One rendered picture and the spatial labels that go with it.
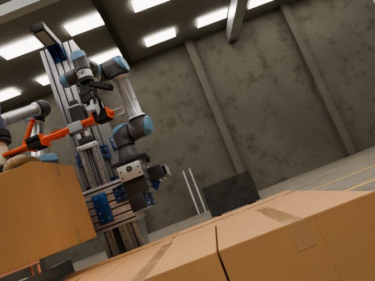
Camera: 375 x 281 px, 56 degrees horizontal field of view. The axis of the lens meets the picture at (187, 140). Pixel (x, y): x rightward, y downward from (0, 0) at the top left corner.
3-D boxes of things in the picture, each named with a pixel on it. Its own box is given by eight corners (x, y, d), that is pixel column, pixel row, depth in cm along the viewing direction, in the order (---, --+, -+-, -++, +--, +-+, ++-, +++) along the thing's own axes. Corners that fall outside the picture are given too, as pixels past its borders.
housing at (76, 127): (69, 133, 167) (66, 125, 168) (75, 135, 174) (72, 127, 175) (82, 127, 167) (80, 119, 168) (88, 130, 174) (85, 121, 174)
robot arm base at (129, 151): (122, 165, 230) (117, 151, 231) (144, 157, 230) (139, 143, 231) (117, 163, 215) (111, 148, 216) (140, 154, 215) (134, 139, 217)
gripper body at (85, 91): (87, 107, 176) (80, 86, 178) (103, 101, 175) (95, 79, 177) (81, 103, 168) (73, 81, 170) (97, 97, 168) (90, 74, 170)
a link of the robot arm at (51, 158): (48, 172, 214) (42, 151, 216) (38, 179, 222) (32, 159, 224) (66, 169, 224) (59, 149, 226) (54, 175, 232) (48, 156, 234)
